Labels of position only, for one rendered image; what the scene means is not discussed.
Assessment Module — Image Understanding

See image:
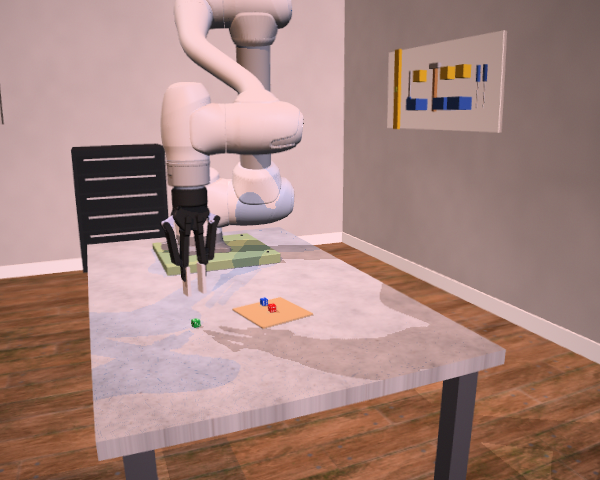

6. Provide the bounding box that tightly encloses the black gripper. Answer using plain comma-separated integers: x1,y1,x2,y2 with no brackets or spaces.
160,187,221,297

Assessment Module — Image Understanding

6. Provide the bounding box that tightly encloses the orange flat mat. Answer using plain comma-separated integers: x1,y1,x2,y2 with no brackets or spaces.
232,297,313,329

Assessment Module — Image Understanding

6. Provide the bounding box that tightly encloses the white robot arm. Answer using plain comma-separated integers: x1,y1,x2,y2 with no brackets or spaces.
161,0,303,253

